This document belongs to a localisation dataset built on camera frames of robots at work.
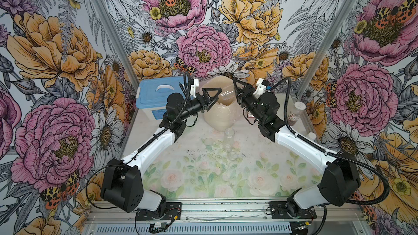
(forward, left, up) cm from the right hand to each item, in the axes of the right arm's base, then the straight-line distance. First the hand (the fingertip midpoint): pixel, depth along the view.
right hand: (229, 86), depth 72 cm
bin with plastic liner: (-3, +1, -14) cm, 14 cm away
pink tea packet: (-14, -7, -3) cm, 16 cm away
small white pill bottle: (-8, -47, -32) cm, 57 cm away
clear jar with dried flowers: (-12, 0, -25) cm, 28 cm away
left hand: (-5, +4, -2) cm, 7 cm away
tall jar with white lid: (+6, -42, -24) cm, 48 cm away
